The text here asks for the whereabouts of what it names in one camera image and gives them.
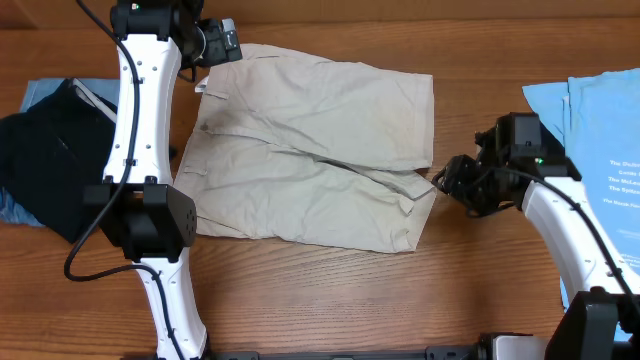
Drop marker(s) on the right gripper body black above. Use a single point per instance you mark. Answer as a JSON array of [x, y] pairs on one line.
[[478, 185]]

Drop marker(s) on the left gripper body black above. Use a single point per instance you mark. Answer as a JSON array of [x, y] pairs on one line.
[[210, 50]]

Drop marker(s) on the beige khaki shorts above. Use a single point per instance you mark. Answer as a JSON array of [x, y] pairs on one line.
[[310, 150]]

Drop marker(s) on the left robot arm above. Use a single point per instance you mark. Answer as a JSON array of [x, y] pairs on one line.
[[136, 204]]

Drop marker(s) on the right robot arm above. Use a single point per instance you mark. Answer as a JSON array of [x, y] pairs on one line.
[[521, 165]]

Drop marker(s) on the light blue t-shirt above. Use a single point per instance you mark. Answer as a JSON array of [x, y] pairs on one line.
[[596, 119]]

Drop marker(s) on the folded black garment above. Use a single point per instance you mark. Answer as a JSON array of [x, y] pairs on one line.
[[51, 152]]

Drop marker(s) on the folded blue denim jeans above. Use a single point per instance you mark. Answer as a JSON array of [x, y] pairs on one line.
[[11, 211]]

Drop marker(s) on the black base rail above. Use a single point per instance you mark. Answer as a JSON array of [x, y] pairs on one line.
[[340, 355]]

